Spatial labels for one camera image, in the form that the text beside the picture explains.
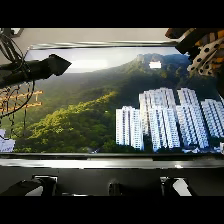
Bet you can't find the white dotted garment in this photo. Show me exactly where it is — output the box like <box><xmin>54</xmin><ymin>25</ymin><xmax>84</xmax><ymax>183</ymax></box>
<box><xmin>186</xmin><ymin>36</ymin><xmax>224</xmax><ymax>78</ymax></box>

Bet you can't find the black cable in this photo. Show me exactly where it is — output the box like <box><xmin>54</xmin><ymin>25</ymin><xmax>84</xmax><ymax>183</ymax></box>
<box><xmin>0</xmin><ymin>30</ymin><xmax>36</xmax><ymax>120</ymax></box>

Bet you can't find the silver frame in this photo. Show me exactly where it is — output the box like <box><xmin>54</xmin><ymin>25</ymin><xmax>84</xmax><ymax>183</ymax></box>
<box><xmin>0</xmin><ymin>153</ymin><xmax>224</xmax><ymax>197</ymax></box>

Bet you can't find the black yellow striped garment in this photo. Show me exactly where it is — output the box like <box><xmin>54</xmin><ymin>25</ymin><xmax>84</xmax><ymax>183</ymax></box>
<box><xmin>164</xmin><ymin>27</ymin><xmax>224</xmax><ymax>73</ymax></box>

